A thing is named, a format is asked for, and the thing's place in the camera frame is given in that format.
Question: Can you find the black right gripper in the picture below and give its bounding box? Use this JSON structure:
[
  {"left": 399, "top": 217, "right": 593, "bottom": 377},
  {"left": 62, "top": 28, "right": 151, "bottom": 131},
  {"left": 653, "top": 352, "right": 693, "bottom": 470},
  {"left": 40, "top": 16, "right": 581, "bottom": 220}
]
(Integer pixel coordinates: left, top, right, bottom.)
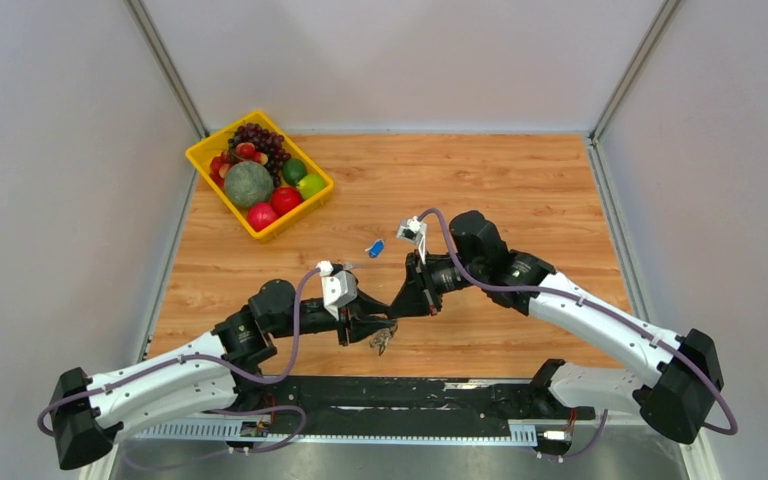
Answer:
[{"left": 386, "top": 249, "right": 485, "bottom": 321}]

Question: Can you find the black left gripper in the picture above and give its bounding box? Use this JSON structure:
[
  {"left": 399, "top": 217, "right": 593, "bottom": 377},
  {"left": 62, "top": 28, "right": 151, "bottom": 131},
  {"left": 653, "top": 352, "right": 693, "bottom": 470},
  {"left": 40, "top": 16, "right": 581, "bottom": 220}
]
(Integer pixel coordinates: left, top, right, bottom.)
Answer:
[{"left": 270, "top": 285, "right": 396, "bottom": 347}]

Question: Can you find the silver keyring bunch with keys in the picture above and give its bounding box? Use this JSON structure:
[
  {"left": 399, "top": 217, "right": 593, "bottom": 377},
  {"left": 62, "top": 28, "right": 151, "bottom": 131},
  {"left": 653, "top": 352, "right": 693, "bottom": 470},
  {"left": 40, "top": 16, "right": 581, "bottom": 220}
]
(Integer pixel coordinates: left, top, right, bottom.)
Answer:
[{"left": 368, "top": 324, "right": 398, "bottom": 356}]

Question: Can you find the silver key with blue tag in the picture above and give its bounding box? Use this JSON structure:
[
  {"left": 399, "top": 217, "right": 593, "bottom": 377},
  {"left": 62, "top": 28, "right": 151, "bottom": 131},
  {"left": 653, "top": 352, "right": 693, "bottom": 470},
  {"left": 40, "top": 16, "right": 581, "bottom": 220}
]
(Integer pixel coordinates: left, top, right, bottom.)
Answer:
[{"left": 365, "top": 239, "right": 385, "bottom": 258}]

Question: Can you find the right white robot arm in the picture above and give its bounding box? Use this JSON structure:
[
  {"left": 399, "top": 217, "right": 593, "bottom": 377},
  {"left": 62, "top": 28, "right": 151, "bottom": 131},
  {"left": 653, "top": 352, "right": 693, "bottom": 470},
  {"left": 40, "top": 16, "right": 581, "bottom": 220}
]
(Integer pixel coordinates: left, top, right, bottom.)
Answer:
[{"left": 388, "top": 208, "right": 739, "bottom": 444}]

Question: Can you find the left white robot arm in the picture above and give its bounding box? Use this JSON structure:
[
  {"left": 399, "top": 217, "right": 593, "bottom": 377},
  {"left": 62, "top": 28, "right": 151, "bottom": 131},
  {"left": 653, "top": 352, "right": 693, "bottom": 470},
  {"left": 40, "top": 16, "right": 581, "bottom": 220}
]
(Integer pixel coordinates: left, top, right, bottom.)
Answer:
[{"left": 38, "top": 271, "right": 396, "bottom": 470}]

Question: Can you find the red apple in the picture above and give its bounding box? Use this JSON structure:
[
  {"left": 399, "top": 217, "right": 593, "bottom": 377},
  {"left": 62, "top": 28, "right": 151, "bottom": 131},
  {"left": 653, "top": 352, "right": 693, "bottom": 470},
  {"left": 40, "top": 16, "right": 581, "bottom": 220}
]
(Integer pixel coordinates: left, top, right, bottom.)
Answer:
[
  {"left": 270, "top": 187, "right": 304, "bottom": 217},
  {"left": 246, "top": 202, "right": 280, "bottom": 232}
]

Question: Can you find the dark green lime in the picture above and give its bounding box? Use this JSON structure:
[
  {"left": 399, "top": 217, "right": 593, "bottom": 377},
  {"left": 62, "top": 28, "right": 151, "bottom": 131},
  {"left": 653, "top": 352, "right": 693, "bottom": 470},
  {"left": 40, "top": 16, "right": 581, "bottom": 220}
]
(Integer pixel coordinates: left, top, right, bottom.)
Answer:
[{"left": 282, "top": 158, "right": 308, "bottom": 187}]

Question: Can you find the green netted melon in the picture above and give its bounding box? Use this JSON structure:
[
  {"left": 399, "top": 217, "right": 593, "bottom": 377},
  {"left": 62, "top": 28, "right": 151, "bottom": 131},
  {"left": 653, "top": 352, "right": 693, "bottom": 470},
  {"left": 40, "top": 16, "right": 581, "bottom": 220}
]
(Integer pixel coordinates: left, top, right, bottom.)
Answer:
[{"left": 224, "top": 161, "right": 275, "bottom": 209}]

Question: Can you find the red-yellow peach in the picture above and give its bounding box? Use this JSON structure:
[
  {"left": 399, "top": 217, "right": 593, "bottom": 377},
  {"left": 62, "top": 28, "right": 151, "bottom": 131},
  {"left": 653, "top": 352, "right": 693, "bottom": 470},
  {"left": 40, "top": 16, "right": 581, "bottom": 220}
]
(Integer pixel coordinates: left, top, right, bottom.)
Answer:
[{"left": 252, "top": 151, "right": 269, "bottom": 165}]

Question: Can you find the dark purple grape bunch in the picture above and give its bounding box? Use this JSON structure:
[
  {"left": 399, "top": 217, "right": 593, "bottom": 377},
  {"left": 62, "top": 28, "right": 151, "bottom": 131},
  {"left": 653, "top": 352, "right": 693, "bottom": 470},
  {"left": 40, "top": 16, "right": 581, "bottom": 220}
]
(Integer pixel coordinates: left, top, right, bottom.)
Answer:
[{"left": 227, "top": 123, "right": 292, "bottom": 187}]

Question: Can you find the yellow plastic fruit tray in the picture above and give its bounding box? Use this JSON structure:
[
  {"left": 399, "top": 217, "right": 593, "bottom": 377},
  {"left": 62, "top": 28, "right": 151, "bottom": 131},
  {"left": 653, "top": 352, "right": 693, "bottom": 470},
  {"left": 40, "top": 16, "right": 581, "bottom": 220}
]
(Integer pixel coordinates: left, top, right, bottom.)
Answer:
[{"left": 186, "top": 111, "right": 335, "bottom": 242}]

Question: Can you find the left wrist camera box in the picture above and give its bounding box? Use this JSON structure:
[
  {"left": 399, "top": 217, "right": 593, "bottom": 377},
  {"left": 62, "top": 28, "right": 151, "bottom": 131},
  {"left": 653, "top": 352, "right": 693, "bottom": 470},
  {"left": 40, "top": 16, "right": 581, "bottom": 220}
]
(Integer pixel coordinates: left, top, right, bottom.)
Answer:
[{"left": 317, "top": 260, "right": 358, "bottom": 321}]

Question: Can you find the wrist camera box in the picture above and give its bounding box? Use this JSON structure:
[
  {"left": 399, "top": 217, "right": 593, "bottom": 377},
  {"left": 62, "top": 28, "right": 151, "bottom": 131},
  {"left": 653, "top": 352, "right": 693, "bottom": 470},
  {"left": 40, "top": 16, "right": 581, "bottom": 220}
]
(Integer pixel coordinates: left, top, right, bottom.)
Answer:
[
  {"left": 396, "top": 216, "right": 427, "bottom": 264},
  {"left": 317, "top": 260, "right": 358, "bottom": 321}
]

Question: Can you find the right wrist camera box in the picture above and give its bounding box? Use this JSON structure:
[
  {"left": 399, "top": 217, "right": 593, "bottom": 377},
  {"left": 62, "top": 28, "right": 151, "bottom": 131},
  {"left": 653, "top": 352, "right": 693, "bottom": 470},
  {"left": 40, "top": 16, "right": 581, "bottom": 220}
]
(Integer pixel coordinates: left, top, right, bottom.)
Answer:
[{"left": 396, "top": 216, "right": 427, "bottom": 264}]

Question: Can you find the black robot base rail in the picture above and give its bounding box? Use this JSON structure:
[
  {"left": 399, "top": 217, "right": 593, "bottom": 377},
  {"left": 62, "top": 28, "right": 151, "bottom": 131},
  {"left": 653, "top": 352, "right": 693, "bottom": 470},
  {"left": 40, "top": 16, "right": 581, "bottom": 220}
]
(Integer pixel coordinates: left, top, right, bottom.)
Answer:
[{"left": 228, "top": 376, "right": 596, "bottom": 438}]

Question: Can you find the left aluminium frame post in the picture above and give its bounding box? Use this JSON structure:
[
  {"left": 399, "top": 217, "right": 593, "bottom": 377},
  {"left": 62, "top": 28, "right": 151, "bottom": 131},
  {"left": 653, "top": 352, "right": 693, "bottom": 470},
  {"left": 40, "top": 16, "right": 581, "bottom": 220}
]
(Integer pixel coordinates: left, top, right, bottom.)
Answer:
[{"left": 124, "top": 0, "right": 209, "bottom": 138}]

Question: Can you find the aluminium frame post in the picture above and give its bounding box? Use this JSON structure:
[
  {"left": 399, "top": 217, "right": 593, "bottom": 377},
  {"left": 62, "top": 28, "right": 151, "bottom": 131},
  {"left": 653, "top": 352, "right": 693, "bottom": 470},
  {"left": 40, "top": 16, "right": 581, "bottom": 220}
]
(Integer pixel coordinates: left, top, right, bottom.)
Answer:
[
  {"left": 589, "top": 0, "right": 683, "bottom": 145},
  {"left": 124, "top": 0, "right": 209, "bottom": 138}
]

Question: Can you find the right aluminium frame post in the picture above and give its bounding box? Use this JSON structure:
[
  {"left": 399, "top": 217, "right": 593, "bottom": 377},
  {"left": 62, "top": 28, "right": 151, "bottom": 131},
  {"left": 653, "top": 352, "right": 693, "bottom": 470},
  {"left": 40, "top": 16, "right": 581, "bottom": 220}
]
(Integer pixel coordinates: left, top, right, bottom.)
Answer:
[{"left": 589, "top": 0, "right": 683, "bottom": 145}]

